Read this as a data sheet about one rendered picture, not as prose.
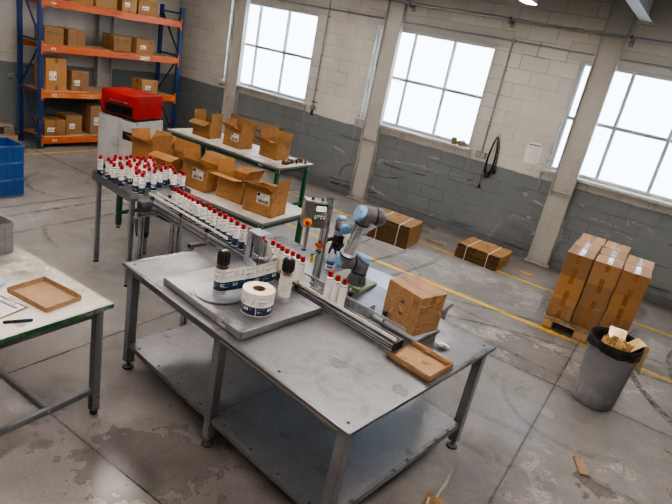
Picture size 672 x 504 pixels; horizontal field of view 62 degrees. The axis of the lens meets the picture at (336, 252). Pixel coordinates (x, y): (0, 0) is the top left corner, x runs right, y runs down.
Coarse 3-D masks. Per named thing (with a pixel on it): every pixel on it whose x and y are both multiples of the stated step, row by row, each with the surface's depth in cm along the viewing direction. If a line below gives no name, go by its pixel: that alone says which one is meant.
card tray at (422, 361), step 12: (408, 348) 343; (420, 348) 345; (396, 360) 326; (408, 360) 330; (420, 360) 333; (432, 360) 335; (444, 360) 334; (420, 372) 315; (432, 372) 323; (444, 372) 325
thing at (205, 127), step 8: (200, 112) 845; (192, 120) 830; (200, 120) 829; (208, 120) 858; (216, 120) 832; (200, 128) 835; (208, 128) 827; (216, 128) 838; (208, 136) 831; (216, 136) 844
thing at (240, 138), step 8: (232, 120) 822; (232, 128) 800; (240, 128) 831; (248, 128) 803; (224, 136) 816; (232, 136) 805; (240, 136) 797; (248, 136) 809; (232, 144) 809; (240, 144) 802; (248, 144) 815
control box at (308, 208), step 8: (304, 200) 378; (312, 200) 375; (320, 200) 378; (304, 208) 376; (312, 208) 375; (328, 208) 378; (304, 216) 377; (312, 216) 378; (304, 224) 379; (312, 224) 380; (320, 224) 381
